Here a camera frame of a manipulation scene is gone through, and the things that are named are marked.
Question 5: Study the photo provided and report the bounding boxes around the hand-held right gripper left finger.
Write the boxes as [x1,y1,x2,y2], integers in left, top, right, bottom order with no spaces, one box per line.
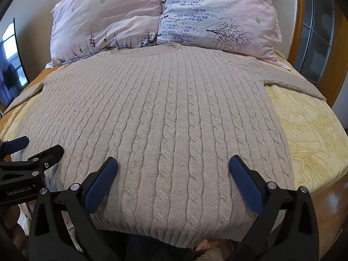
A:
[28,156,120,261]

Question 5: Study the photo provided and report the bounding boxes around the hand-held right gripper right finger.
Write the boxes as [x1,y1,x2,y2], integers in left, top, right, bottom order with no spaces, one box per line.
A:
[228,155,320,261]

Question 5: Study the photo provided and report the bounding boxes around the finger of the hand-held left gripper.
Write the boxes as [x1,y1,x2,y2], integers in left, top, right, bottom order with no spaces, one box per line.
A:
[0,145,64,180]
[0,136,30,161]

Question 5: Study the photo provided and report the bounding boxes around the beige cable-knit cushion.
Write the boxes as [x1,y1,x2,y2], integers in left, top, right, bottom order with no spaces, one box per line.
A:
[3,42,327,249]

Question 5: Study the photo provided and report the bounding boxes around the person's dark pants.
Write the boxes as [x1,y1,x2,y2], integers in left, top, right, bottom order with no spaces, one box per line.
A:
[100,230,202,261]

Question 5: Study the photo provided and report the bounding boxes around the yellow patterned bedspread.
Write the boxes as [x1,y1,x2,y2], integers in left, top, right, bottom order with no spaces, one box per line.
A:
[0,50,348,196]

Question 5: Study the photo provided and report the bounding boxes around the wooden headboard with glass panels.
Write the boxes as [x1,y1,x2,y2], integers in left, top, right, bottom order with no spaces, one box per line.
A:
[288,0,348,129]

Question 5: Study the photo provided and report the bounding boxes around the pink floral pillow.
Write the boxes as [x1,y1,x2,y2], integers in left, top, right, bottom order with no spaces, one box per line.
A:
[50,0,166,66]

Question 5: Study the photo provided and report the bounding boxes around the blue floral pillow with tree print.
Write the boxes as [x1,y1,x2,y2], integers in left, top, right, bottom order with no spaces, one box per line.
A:
[156,0,282,60]

